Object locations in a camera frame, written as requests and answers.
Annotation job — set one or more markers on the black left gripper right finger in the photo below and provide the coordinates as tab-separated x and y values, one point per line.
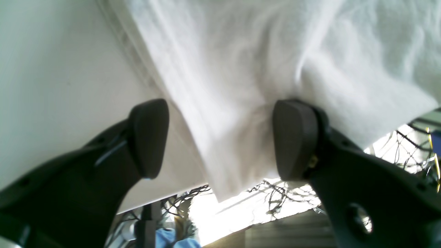
371	203

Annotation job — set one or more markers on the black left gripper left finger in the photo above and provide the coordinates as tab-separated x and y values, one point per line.
71	200

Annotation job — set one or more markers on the white printed T-shirt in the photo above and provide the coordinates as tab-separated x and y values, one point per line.
371	65

